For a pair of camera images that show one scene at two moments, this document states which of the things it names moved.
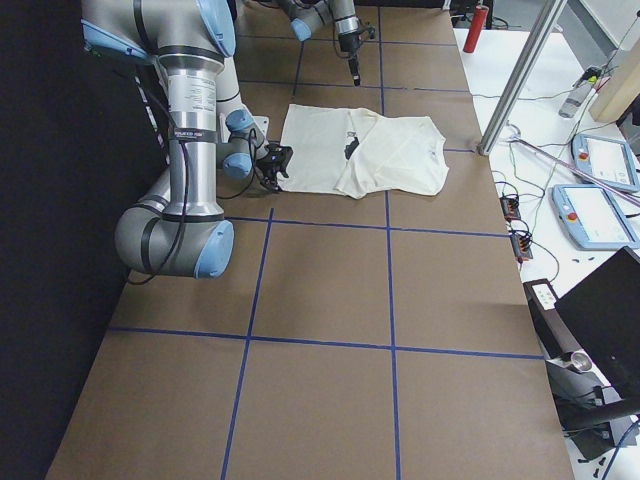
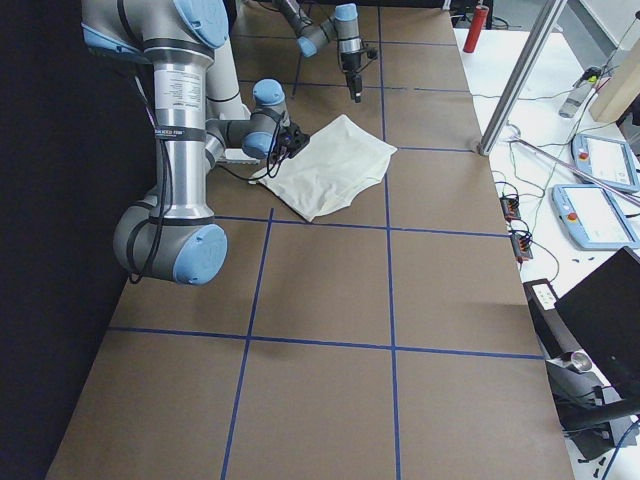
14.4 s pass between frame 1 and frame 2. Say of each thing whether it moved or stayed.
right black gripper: moved
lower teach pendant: stayed
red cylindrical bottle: stayed
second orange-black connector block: stayed
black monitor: stayed
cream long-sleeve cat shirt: moved
